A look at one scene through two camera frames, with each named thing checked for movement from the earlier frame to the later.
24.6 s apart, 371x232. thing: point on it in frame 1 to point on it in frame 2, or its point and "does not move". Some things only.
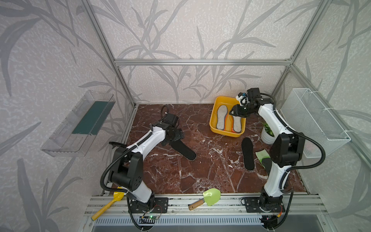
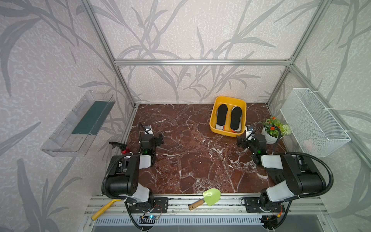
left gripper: x=178 y=137 to x=156 y=139
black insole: x=186 y=152 to x=222 y=111
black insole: x=248 y=151 to x=236 y=113
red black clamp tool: x=115 y=144 does not move
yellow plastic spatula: x=117 y=196 does not move
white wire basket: x=303 y=112 does not move
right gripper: x=235 y=111 to x=244 y=140
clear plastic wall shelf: x=75 y=134 does not move
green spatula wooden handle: x=211 y=196 does not move
